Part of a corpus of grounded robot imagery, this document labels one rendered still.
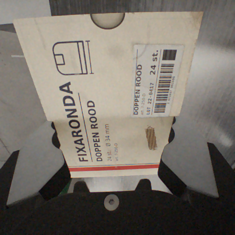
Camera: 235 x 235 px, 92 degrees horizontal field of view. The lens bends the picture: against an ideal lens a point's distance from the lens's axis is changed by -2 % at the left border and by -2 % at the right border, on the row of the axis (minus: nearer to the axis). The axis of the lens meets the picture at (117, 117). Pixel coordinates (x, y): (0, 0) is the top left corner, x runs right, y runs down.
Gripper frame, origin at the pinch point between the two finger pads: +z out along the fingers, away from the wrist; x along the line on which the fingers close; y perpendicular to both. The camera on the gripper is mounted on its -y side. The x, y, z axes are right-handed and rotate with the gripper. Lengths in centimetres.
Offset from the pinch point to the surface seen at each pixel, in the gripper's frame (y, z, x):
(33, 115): 52, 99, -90
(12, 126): 64, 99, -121
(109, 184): 42.3, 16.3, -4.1
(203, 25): -10.0, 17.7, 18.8
